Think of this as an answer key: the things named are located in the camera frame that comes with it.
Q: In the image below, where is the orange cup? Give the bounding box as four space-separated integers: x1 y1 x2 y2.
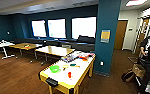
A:
67 71 73 79

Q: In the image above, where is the small white table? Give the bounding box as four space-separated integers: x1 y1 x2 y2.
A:
0 40 17 60

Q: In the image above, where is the yellow ping pong paddle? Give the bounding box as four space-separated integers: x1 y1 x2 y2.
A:
62 64 70 70

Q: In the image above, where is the glass door with frame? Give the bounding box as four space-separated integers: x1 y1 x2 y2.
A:
134 16 150 58

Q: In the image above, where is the colourful game box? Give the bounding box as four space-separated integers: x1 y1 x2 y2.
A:
60 54 79 64

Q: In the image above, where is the long wooden table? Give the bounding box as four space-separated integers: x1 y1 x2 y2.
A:
34 45 76 66

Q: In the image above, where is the teal ping pong paddle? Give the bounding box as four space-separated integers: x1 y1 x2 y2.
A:
69 63 81 68

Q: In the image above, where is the yellow wooden gaming table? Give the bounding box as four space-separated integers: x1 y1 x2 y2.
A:
38 51 97 94

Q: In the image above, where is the black wheeled cart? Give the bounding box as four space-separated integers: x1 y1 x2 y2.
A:
135 57 150 94

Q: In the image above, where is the white outlet on teal wall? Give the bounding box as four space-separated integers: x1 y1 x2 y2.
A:
100 60 105 66

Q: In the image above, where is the green bowl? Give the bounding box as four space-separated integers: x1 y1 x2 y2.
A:
49 65 61 74

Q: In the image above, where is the brown cardboard box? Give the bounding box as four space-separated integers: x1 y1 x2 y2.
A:
132 63 147 79

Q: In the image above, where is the dark sofa cushion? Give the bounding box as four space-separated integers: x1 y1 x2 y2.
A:
76 34 90 44

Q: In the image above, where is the brown wooden door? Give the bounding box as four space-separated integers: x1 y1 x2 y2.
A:
113 20 129 51

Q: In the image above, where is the yellow wall sign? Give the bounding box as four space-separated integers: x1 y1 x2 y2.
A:
100 29 111 44

